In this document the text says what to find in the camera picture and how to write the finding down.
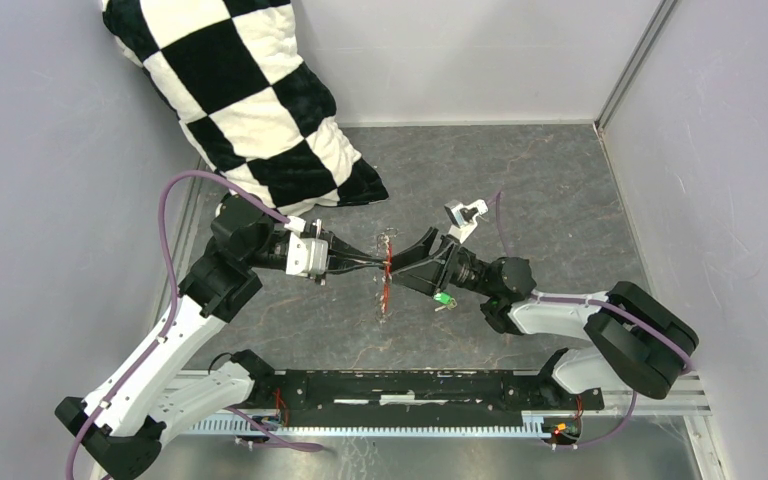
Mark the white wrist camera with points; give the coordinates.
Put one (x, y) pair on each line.
(306, 257)
(464, 218)

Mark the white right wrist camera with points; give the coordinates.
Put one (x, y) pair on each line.
(464, 218)

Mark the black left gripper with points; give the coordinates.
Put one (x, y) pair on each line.
(341, 252)

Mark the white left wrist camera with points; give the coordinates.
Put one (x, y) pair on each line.
(306, 257)

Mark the small green object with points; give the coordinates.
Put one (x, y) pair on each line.
(444, 301)

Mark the black white checkered pillow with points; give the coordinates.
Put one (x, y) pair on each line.
(245, 99)

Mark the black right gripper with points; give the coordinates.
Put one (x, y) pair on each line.
(430, 276)

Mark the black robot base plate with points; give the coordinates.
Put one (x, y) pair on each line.
(415, 398)

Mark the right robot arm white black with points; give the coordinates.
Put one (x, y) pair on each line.
(632, 340)

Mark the metal key holder red handle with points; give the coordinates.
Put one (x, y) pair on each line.
(385, 249)

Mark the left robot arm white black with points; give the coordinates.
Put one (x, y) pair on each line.
(125, 422)

